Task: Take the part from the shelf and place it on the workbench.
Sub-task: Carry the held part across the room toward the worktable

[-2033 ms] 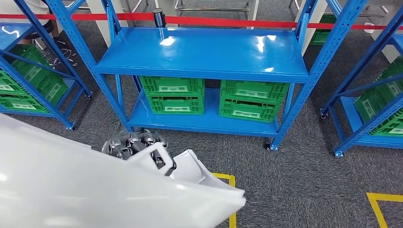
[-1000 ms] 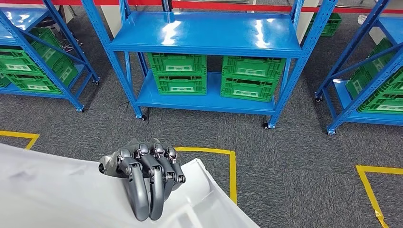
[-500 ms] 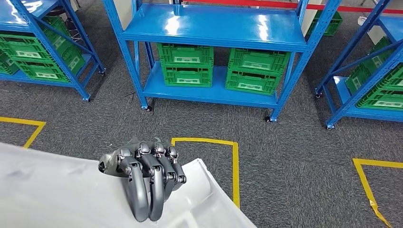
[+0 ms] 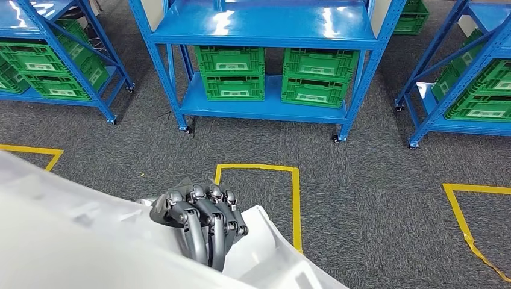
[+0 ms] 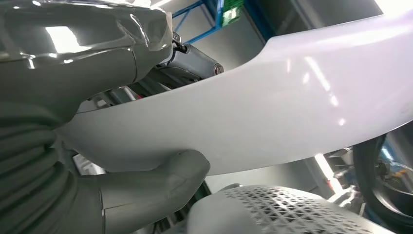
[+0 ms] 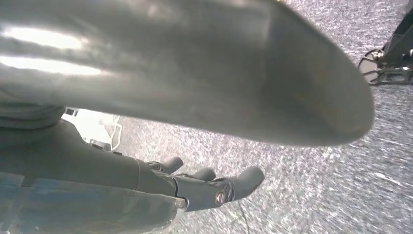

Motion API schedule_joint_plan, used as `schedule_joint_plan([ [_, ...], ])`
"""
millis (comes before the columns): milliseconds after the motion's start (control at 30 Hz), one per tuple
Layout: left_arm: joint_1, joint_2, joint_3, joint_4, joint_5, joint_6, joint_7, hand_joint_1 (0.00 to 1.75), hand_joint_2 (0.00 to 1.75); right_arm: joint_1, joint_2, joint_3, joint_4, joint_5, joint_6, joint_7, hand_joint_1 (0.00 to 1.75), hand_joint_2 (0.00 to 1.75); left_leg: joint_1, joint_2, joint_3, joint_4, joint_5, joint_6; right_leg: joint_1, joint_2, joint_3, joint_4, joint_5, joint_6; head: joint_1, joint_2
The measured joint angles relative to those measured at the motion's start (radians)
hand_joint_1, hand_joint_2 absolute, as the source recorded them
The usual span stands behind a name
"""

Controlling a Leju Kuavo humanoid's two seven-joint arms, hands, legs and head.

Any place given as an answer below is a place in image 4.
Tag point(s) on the white table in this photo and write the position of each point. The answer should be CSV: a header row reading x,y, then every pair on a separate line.
x,y
379,12
147,8

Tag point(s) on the white plastic car part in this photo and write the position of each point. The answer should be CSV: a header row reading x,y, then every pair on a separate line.
x,y
80,239

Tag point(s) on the green plastic crate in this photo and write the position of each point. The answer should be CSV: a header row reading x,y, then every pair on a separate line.
x,y
479,109
58,87
319,64
233,87
12,79
411,18
34,60
495,79
313,93
229,60

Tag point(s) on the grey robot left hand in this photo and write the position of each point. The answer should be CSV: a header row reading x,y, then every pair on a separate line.
x,y
199,207

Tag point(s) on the blue steel shelf rack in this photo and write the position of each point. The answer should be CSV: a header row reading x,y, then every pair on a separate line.
x,y
263,24
20,24
471,127

